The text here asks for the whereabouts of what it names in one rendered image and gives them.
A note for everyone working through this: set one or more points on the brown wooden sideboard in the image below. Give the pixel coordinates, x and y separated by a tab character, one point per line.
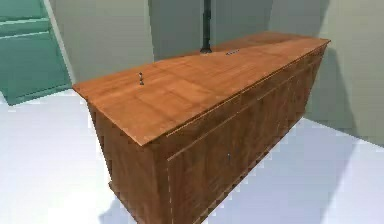
206	110

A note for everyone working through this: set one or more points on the small dark figurine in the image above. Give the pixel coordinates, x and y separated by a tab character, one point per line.
141	79

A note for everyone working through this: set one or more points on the small flat dark object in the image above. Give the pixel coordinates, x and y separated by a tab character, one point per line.
232	52

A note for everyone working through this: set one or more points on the green room door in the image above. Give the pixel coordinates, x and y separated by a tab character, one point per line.
26	56

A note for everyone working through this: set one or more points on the black floor lamp post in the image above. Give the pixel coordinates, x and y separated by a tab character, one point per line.
206	26

